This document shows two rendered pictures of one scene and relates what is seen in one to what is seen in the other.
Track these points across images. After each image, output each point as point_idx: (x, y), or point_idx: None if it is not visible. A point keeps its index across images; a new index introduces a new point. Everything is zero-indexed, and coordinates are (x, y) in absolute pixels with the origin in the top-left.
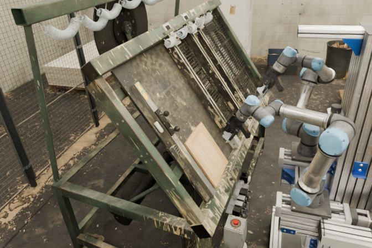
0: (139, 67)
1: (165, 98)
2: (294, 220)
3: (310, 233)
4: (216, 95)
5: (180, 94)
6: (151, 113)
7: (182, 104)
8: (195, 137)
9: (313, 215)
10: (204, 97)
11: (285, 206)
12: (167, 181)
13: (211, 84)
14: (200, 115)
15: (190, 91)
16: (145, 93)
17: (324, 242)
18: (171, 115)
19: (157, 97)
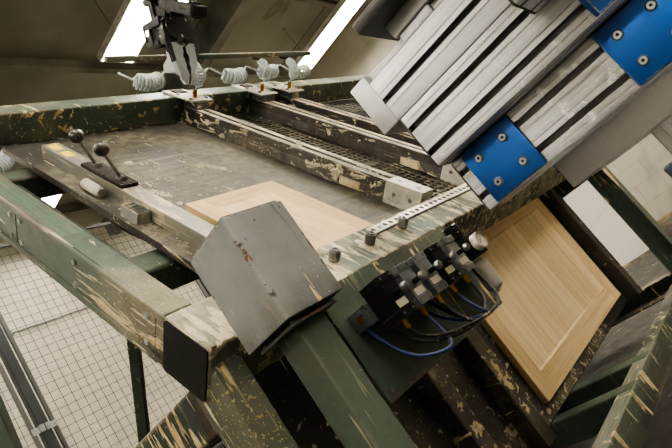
0: (91, 142)
1: (154, 164)
2: (438, 75)
3: (586, 96)
4: (357, 158)
5: (213, 160)
6: (80, 174)
7: (212, 169)
8: (233, 197)
9: None
10: (286, 148)
11: (377, 67)
12: (58, 250)
13: (338, 149)
14: (277, 179)
15: (251, 156)
16: (70, 151)
17: None
18: (160, 180)
19: (124, 164)
